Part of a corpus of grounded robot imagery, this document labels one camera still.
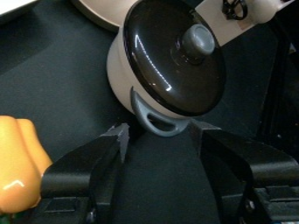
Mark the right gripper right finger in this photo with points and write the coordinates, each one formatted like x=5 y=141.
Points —
x=248 y=169

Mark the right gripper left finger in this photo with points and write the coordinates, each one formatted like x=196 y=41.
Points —
x=77 y=172

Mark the yellow toy bell pepper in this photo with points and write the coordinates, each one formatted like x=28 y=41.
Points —
x=18 y=169

